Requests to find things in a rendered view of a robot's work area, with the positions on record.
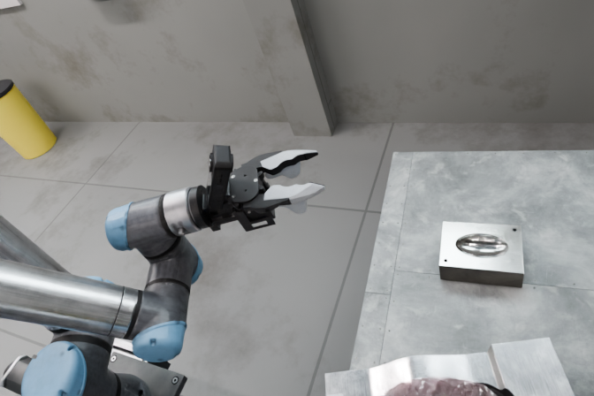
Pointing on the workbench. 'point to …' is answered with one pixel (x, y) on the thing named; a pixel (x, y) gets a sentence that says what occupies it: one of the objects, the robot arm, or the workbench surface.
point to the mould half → (466, 370)
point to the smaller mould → (482, 254)
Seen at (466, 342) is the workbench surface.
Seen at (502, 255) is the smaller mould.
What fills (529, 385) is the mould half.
